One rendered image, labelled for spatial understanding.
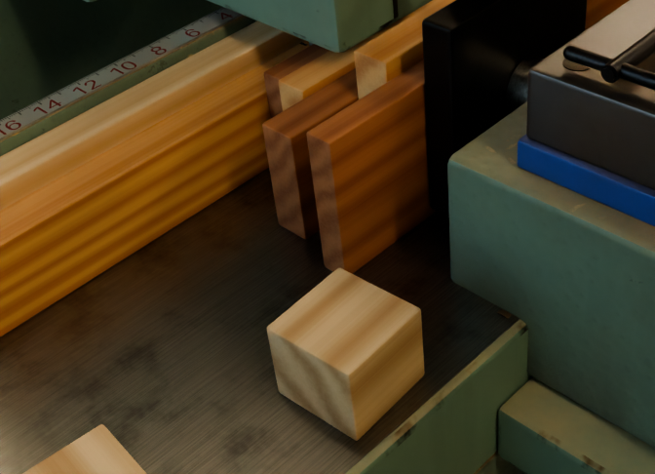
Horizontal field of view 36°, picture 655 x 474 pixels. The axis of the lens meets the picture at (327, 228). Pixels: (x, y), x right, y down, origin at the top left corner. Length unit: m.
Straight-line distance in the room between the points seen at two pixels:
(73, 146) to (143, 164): 0.03
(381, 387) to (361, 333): 0.02
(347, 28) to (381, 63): 0.03
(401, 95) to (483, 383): 0.11
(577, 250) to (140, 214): 0.19
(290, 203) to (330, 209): 0.04
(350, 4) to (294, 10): 0.03
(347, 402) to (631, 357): 0.10
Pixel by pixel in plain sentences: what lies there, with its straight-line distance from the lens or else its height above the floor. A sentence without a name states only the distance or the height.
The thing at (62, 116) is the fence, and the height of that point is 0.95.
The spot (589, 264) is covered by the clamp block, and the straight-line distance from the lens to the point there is 0.35.
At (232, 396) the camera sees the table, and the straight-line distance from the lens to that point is 0.37.
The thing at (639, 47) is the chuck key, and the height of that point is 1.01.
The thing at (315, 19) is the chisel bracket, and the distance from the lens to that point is 0.43.
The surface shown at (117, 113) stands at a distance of 0.44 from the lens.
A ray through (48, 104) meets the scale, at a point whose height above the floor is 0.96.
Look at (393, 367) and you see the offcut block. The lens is 0.35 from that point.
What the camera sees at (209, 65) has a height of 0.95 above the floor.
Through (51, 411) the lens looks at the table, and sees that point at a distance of 0.39.
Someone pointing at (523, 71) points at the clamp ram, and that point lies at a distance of 0.42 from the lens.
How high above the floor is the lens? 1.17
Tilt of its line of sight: 39 degrees down
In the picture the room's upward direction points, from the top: 7 degrees counter-clockwise
